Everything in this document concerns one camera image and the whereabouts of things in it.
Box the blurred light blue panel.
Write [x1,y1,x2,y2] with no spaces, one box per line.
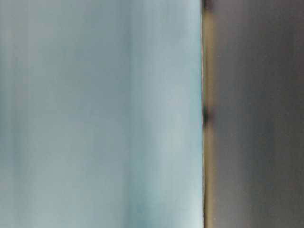
[0,0,203,228]

